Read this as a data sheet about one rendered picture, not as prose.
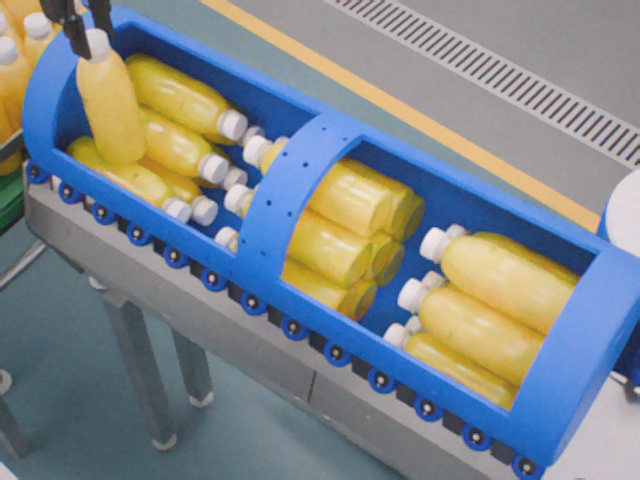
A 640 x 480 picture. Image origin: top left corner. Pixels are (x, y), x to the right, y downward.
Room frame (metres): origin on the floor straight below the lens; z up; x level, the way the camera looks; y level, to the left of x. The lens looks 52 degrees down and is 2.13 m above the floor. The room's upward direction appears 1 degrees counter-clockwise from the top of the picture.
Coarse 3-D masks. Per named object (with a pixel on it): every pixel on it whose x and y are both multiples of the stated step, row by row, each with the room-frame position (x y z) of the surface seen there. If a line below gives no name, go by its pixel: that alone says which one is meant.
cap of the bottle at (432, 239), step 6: (432, 234) 0.74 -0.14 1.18; (438, 234) 0.74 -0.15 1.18; (444, 234) 0.74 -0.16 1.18; (426, 240) 0.73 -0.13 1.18; (432, 240) 0.73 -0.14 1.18; (438, 240) 0.73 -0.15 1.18; (426, 246) 0.73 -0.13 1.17; (432, 246) 0.72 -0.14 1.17; (420, 252) 0.73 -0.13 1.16; (426, 252) 0.72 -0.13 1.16; (432, 252) 0.72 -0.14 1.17; (432, 258) 0.72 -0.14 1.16
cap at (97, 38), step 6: (90, 30) 1.00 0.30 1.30; (96, 30) 1.00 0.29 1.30; (90, 36) 0.99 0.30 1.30; (96, 36) 0.99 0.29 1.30; (102, 36) 0.99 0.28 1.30; (90, 42) 0.98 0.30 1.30; (96, 42) 0.98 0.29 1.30; (102, 42) 0.98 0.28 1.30; (96, 48) 0.97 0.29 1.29; (102, 48) 0.98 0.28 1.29; (96, 54) 0.97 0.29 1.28; (102, 54) 0.97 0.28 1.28
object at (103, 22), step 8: (88, 0) 1.01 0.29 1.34; (96, 0) 1.00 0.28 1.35; (104, 0) 1.00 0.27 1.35; (96, 8) 1.00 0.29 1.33; (104, 8) 0.99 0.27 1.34; (96, 16) 1.01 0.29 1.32; (104, 16) 1.00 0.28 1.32; (96, 24) 1.01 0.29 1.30; (104, 24) 1.00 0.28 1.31; (112, 32) 1.00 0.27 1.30; (112, 40) 1.00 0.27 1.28
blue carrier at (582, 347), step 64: (64, 64) 1.03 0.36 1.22; (192, 64) 1.16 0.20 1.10; (64, 128) 1.04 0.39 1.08; (320, 128) 0.88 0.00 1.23; (128, 192) 0.87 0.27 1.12; (256, 192) 0.79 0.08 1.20; (448, 192) 0.88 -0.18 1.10; (192, 256) 0.81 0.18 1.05; (256, 256) 0.74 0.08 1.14; (576, 256) 0.76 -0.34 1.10; (320, 320) 0.67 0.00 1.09; (384, 320) 0.76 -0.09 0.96; (576, 320) 0.58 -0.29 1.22; (448, 384) 0.56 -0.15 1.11; (576, 384) 0.52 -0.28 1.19
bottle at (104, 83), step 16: (80, 64) 0.98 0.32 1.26; (96, 64) 0.97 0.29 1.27; (112, 64) 0.98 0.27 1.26; (80, 80) 0.97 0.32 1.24; (96, 80) 0.96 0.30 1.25; (112, 80) 0.96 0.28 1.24; (128, 80) 0.98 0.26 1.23; (96, 96) 0.95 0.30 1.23; (112, 96) 0.95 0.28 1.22; (128, 96) 0.97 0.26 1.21; (96, 112) 0.95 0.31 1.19; (112, 112) 0.95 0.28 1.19; (128, 112) 0.96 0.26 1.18; (96, 128) 0.95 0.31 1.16; (112, 128) 0.95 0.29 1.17; (128, 128) 0.96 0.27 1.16; (96, 144) 0.97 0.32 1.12; (112, 144) 0.95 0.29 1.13; (128, 144) 0.95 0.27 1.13; (144, 144) 0.98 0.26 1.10; (112, 160) 0.95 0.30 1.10; (128, 160) 0.95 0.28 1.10
